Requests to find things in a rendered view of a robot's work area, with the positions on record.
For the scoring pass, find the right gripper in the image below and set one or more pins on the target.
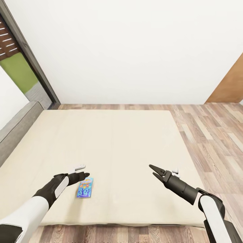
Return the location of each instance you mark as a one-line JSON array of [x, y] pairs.
[[170, 182]]

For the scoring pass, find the sliding door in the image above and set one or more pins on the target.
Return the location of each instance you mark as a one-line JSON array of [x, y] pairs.
[[230, 88]]

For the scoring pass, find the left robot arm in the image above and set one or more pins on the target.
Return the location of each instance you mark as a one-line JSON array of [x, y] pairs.
[[20, 225]]

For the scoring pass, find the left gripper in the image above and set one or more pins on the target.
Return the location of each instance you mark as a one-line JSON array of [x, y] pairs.
[[79, 176]]

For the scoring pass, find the bed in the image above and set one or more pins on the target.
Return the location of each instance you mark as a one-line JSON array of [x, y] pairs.
[[117, 147]]

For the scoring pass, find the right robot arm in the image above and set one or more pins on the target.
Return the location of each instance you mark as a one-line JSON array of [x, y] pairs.
[[218, 229]]

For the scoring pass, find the board game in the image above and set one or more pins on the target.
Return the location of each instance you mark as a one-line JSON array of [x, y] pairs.
[[85, 188]]

